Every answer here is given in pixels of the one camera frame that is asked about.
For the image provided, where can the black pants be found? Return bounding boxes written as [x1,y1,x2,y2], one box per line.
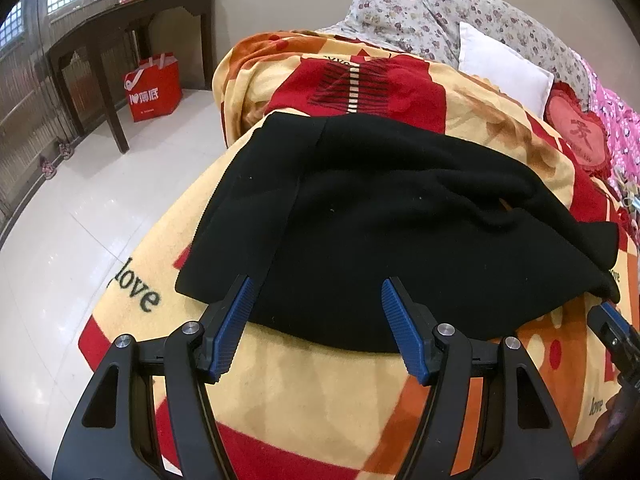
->
[175,113,620,352]

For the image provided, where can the yellow red love blanket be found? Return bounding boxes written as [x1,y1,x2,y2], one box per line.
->
[79,32,629,479]

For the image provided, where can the red heart-shaped cushion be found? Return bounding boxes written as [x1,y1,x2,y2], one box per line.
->
[544,81,612,180]

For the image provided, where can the pink patterned bedsheet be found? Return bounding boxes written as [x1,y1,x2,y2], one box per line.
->
[581,57,640,246]

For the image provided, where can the red shopping bag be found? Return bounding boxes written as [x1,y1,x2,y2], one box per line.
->
[124,52,182,122]

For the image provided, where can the white pillow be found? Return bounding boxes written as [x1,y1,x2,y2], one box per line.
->
[458,22,554,117]

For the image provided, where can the grey floral quilt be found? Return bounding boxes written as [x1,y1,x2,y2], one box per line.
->
[319,0,590,110]

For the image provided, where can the dark wooden table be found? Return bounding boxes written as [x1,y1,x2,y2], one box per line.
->
[45,0,216,155]

